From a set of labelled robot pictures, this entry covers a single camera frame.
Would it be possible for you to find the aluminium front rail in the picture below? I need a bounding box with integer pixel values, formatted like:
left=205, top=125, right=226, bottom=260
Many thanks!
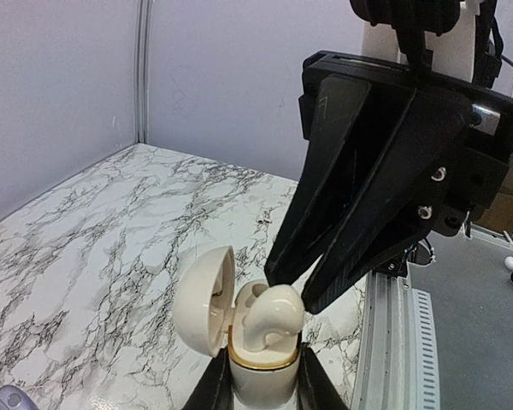
left=351, top=272, right=441, bottom=409

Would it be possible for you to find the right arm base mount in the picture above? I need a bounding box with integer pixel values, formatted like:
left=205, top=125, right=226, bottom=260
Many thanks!
left=374, top=238, right=435, bottom=278

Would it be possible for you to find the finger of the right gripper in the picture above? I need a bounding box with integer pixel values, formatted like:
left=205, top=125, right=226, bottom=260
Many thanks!
left=264, top=74, right=415, bottom=285

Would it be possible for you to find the white charging case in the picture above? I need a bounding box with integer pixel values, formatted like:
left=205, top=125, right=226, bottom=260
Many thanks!
left=173, top=246, right=302, bottom=409

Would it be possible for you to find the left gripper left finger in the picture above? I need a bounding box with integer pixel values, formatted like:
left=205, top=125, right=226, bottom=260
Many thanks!
left=182, top=354, right=233, bottom=410

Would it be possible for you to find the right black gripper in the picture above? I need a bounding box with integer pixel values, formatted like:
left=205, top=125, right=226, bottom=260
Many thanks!
left=302, top=51, right=513, bottom=314

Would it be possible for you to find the purple earbud charging case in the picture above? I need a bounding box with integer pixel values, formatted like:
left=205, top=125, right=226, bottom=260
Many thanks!
left=0, top=385, right=39, bottom=410

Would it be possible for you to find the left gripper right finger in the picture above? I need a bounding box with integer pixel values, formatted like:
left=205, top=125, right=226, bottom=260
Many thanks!
left=297, top=343, right=349, bottom=410

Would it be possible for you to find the right aluminium frame post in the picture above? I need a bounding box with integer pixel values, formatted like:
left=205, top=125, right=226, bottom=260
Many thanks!
left=133, top=0, right=154, bottom=144

